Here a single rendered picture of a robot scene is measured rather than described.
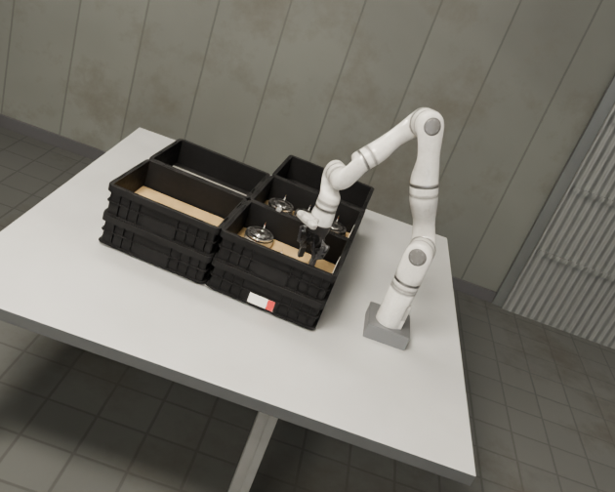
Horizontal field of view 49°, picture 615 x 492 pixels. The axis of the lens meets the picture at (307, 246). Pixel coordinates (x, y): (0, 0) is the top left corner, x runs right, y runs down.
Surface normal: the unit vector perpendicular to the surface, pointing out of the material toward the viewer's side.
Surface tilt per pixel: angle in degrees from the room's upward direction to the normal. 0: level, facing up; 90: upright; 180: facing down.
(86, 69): 90
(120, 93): 90
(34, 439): 0
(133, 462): 0
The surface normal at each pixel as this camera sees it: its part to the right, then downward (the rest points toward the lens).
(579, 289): -0.14, 0.43
